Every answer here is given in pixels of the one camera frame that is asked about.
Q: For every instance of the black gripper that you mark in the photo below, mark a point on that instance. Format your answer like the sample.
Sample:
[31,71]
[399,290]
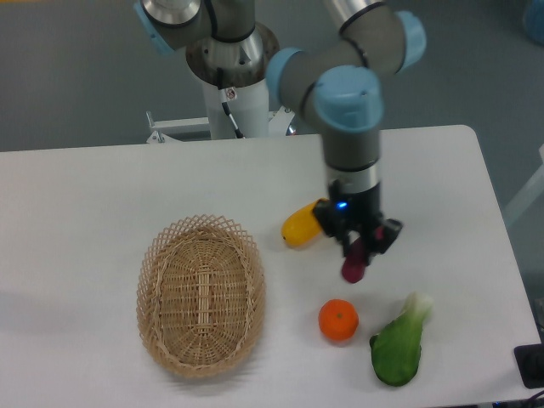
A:
[359,212]

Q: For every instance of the purple sweet potato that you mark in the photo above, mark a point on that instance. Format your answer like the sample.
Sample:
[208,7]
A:
[355,262]

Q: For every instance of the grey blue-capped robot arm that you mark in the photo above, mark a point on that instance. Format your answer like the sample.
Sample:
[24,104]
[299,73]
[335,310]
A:
[337,92]

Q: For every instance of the woven wicker basket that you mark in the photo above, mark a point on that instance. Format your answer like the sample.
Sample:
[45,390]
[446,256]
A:
[201,296]

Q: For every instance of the yellow mango-shaped fruit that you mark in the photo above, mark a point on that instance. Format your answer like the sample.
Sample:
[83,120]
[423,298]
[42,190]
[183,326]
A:
[302,227]

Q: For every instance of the orange tangerine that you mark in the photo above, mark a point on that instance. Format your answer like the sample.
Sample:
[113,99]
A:
[338,320]

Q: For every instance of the green bok choy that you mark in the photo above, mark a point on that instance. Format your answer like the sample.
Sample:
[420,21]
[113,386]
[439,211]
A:
[396,349]

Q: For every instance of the white furniture leg right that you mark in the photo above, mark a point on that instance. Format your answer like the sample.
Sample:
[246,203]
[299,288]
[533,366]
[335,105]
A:
[526,196]

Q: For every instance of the black device at table edge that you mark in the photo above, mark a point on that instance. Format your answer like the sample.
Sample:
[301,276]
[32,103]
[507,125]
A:
[529,359]

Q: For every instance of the blue object top right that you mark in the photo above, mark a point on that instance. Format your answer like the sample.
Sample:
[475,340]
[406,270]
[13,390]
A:
[533,21]

